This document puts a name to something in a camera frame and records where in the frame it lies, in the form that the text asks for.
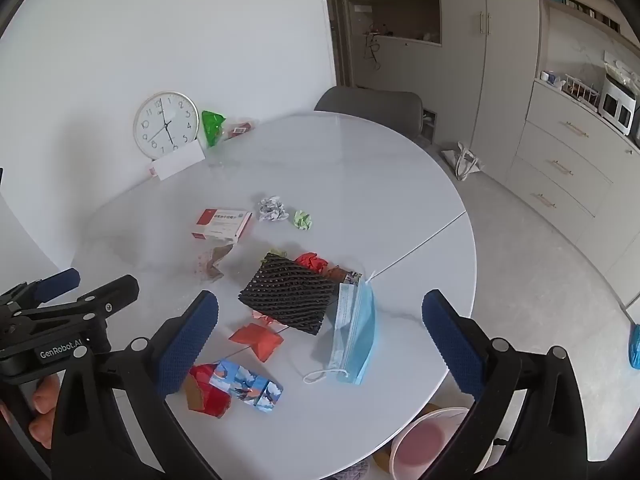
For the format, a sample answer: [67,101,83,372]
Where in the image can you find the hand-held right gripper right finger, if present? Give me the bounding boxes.
[421,289,608,480]

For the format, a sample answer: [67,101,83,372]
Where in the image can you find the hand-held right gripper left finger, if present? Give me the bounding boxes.
[52,290,236,480]

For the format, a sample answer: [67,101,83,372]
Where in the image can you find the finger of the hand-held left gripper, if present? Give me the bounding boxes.
[0,268,81,312]
[20,275,140,347]

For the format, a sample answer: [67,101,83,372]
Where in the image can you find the clear brown snack wrapper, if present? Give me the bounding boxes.
[195,245,236,281]

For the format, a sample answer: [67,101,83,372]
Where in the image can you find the round plastic basin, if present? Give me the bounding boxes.
[390,406,501,480]

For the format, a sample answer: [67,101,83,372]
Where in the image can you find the person's left hand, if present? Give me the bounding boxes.
[28,376,63,447]

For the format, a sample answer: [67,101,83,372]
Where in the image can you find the shiny red wrapper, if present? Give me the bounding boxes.
[184,364,232,418]

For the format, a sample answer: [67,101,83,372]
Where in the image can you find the orange red folded paper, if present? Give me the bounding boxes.
[229,323,285,362]

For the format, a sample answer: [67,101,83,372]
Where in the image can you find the blue patterned carton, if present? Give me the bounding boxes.
[209,360,284,414]

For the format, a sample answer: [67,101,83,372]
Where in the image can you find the blue face mask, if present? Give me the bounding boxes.
[302,280,377,386]

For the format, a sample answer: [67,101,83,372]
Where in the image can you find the black foam net sleeve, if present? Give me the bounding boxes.
[238,253,338,337]

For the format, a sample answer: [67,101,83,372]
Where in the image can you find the red white medicine box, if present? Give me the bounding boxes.
[191,208,253,243]

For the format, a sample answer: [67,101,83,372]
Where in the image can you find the dark brown snack wrapper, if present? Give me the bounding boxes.
[322,266,363,286]

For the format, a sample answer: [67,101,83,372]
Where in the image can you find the orange brown object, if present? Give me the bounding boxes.
[372,447,397,472]

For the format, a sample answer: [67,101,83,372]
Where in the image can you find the white paper card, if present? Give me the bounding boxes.
[148,145,206,181]

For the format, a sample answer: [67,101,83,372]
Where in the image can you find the red round snack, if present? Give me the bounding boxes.
[294,252,331,275]

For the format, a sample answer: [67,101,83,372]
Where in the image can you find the small grey candy wrapper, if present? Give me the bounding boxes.
[258,196,291,223]

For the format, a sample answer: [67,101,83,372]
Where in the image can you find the beige tote bag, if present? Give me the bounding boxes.
[440,142,483,181]

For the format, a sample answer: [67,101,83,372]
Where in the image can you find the green plastic bag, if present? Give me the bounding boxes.
[200,110,227,148]

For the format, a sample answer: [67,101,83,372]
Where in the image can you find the red snack packet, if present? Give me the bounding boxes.
[225,121,256,141]

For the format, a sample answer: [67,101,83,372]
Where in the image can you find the beige drawer cabinet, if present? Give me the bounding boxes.
[505,80,640,233]

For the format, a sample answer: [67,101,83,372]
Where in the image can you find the grey chair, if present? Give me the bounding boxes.
[314,86,425,141]

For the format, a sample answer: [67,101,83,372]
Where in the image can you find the tall beige wardrobe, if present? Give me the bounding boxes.
[440,0,541,173]

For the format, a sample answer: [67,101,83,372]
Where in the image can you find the white toaster oven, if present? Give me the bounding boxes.
[599,74,638,136]

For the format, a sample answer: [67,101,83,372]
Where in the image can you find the upper shelf with books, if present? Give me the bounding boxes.
[542,0,623,36]

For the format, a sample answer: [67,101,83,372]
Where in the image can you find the white round wall clock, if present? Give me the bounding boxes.
[133,91,201,159]

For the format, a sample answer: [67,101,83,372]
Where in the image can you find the white wire dish rack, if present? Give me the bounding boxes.
[562,75,603,111]

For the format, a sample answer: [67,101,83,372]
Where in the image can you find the wall niche shelf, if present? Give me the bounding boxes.
[348,0,443,48]

